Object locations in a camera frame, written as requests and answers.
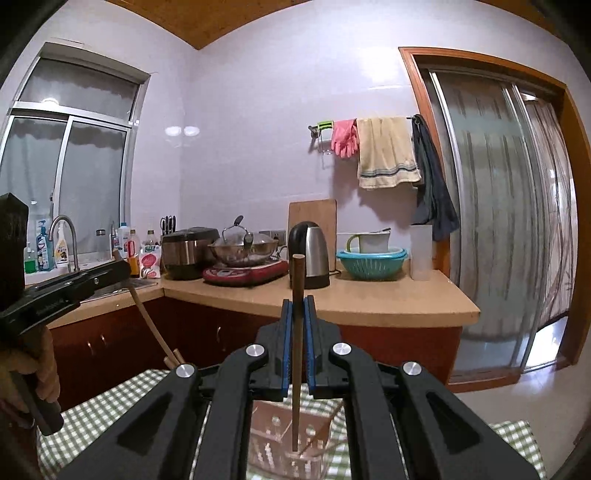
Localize teal plastic colander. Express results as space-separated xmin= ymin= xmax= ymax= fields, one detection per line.
xmin=335 ymin=248 xmax=409 ymax=281

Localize white jug green handle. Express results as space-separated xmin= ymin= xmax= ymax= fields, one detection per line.
xmin=346 ymin=228 xmax=393 ymax=254

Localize blue dish soap bottle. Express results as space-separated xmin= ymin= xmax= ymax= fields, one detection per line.
xmin=36 ymin=219 xmax=51 ymax=271

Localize dark brown chopstick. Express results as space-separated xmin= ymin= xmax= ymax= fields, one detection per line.
xmin=289 ymin=254 xmax=306 ymax=452

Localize pink perforated utensil basket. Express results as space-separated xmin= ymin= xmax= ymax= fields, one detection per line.
xmin=247 ymin=399 xmax=352 ymax=480

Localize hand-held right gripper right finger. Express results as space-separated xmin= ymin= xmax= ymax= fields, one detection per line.
xmin=302 ymin=295 xmax=541 ymax=480

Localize wooden cutting board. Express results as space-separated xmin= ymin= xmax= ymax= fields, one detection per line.
xmin=288 ymin=198 xmax=338 ymax=259

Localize sliding glass door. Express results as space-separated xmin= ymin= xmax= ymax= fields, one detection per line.
xmin=425 ymin=69 xmax=573 ymax=374

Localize kitchen counter with cabinets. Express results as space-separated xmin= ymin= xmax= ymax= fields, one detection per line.
xmin=25 ymin=268 xmax=481 ymax=411

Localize black steel electric kettle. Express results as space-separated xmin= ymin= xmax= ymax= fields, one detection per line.
xmin=287 ymin=222 xmax=331 ymax=290

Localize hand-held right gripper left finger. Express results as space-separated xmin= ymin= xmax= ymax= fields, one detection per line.
xmin=55 ymin=298 xmax=294 ymax=480

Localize white translucent container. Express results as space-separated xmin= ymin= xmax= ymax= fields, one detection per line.
xmin=410 ymin=224 xmax=433 ymax=281

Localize metal towel rail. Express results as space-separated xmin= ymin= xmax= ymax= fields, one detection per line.
xmin=308 ymin=115 xmax=419 ymax=155

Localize sliding window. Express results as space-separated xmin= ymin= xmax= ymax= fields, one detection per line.
xmin=0 ymin=42 xmax=151 ymax=273

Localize wooden door frame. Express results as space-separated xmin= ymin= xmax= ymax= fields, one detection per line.
xmin=398 ymin=46 xmax=591 ymax=393

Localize pink rubber gloves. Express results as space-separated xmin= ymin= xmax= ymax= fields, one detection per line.
xmin=331 ymin=118 xmax=361 ymax=159

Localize green checked tablecloth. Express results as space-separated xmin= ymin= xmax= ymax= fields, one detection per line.
xmin=37 ymin=367 xmax=548 ymax=480

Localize orange oil bottle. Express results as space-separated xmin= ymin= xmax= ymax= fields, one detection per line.
xmin=128 ymin=229 xmax=140 ymax=277

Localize red induction cooker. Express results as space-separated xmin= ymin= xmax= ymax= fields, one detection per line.
xmin=202 ymin=259 xmax=289 ymax=287

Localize steel wok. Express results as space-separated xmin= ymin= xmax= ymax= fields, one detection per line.
xmin=208 ymin=233 xmax=281 ymax=267

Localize person's left hand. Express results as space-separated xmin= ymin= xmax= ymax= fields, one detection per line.
xmin=0 ymin=329 xmax=62 ymax=403

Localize light tan chopstick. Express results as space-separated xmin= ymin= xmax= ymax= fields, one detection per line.
xmin=112 ymin=249 xmax=185 ymax=369

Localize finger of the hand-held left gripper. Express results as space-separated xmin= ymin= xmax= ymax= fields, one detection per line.
xmin=76 ymin=260 xmax=134 ymax=303

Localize dark grey cloth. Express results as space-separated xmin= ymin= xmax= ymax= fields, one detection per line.
xmin=411 ymin=114 xmax=461 ymax=241

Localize beige striped towel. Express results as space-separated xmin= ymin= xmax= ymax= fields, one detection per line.
xmin=356 ymin=117 xmax=422 ymax=190

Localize dark rice cooker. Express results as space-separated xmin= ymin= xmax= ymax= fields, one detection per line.
xmin=161 ymin=227 xmax=220 ymax=281

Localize tall steel faucet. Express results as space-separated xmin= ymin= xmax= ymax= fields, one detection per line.
xmin=48 ymin=215 xmax=80 ymax=273

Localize white spray bottle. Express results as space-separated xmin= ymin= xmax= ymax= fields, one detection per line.
xmin=54 ymin=224 xmax=71 ymax=268

